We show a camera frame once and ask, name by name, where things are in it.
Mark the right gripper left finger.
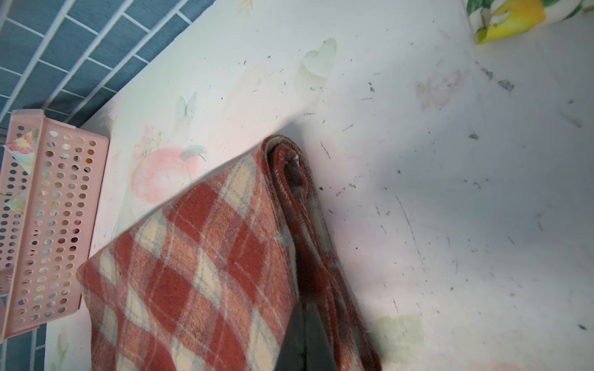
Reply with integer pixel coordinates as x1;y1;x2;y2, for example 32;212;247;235
274;303;306;371

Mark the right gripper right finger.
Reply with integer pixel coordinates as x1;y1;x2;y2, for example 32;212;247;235
305;303;337;371

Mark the red patterned skirt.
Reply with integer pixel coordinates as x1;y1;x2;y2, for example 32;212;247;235
77;135;381;370

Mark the lemon print skirt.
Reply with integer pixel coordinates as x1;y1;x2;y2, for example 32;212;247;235
463;0;593;45

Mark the pink perforated plastic basket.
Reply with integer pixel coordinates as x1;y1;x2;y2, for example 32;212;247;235
1;109;109;339

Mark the pastel floral skirt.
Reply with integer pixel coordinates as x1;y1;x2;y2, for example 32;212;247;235
4;128;40;215

